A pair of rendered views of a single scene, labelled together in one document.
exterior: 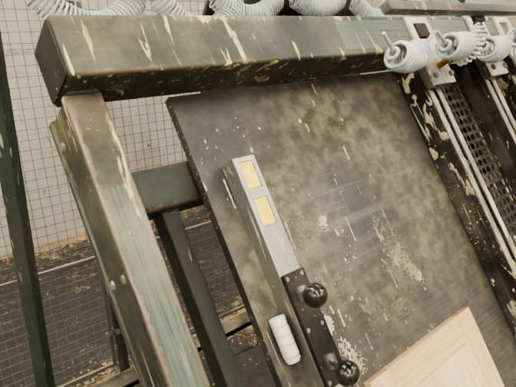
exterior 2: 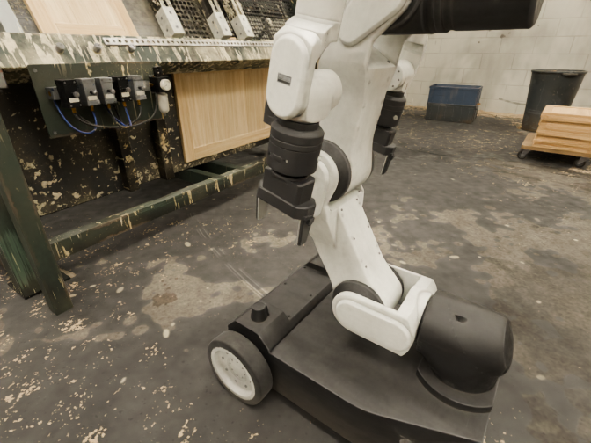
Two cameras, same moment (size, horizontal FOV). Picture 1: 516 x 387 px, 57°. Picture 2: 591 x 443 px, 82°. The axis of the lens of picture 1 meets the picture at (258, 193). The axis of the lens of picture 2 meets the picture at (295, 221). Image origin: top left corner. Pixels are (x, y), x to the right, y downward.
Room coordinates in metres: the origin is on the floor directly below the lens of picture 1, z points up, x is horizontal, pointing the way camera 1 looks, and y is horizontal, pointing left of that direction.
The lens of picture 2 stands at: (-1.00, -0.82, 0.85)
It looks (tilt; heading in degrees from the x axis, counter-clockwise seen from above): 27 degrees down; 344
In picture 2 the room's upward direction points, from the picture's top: straight up
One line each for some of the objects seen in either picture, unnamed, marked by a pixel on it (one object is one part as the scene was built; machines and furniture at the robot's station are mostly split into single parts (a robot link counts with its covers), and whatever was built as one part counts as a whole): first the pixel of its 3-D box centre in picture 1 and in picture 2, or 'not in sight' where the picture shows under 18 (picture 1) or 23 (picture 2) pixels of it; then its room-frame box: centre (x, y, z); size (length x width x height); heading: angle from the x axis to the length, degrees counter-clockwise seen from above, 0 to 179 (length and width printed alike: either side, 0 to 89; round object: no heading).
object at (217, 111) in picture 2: not in sight; (234, 105); (1.36, -1.07, 0.53); 0.90 x 0.02 x 0.55; 130
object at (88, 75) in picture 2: not in sight; (120, 97); (0.51, -0.54, 0.69); 0.50 x 0.14 x 0.24; 130
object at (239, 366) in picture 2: not in sight; (238, 366); (-0.36, -0.84, 0.10); 0.20 x 0.05 x 0.20; 38
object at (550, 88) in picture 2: not in sight; (549, 100); (2.14, -4.73, 0.33); 0.52 x 0.51 x 0.65; 128
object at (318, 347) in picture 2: not in sight; (369, 323); (-0.39, -1.20, 0.19); 0.64 x 0.52 x 0.33; 38
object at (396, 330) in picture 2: not in sight; (384, 301); (-0.41, -1.22, 0.28); 0.21 x 0.20 x 0.13; 38
